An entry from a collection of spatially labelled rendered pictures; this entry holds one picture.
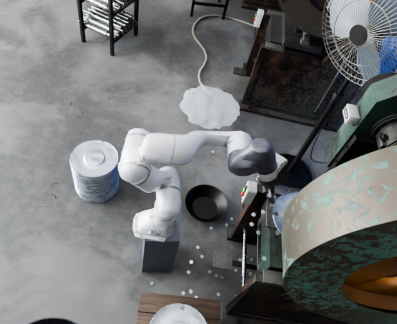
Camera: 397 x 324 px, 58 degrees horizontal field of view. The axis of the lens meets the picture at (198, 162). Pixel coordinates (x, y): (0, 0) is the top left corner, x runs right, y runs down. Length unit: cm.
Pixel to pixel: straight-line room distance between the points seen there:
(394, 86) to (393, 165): 55
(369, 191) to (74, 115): 248
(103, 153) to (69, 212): 45
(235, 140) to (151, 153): 32
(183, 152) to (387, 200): 69
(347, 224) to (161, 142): 68
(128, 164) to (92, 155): 105
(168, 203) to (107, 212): 98
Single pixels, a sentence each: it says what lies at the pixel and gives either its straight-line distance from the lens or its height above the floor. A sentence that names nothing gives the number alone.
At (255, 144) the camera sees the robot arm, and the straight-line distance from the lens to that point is 127.
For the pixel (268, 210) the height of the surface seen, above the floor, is 78.
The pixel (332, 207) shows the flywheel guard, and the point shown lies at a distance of 88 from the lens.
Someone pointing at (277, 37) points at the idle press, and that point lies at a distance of 298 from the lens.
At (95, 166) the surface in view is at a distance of 228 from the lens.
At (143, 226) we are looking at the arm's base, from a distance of 182.
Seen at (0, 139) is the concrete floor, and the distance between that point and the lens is 293.
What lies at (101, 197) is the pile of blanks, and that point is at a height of 7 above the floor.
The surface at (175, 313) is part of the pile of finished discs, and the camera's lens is 185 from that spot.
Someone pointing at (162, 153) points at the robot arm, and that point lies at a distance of 124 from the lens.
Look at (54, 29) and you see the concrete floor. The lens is 386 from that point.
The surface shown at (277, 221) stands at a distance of 167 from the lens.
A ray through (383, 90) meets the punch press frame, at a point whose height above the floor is 145.
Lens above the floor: 215
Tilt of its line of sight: 52 degrees down
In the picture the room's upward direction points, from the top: 15 degrees clockwise
